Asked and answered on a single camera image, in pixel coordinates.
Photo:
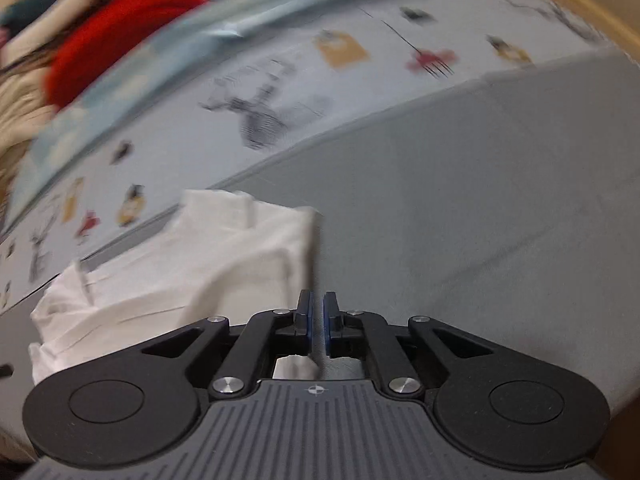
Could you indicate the grey printed bed sheet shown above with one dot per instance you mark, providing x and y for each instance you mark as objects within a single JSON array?
[{"x": 476, "y": 160}]

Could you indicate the white small shirt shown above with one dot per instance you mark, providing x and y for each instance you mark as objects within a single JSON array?
[{"x": 221, "y": 253}]

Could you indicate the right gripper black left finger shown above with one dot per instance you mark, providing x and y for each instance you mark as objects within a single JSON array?
[{"x": 133, "y": 404}]

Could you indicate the red folded cloth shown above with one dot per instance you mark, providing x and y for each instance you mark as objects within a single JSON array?
[{"x": 103, "y": 39}]

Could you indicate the cream folded towels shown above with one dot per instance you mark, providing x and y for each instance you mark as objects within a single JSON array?
[{"x": 25, "y": 111}]

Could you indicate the light blue quilt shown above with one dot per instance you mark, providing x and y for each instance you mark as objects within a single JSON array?
[{"x": 198, "y": 39}]

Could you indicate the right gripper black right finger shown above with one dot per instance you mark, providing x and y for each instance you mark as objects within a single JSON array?
[{"x": 497, "y": 405}]

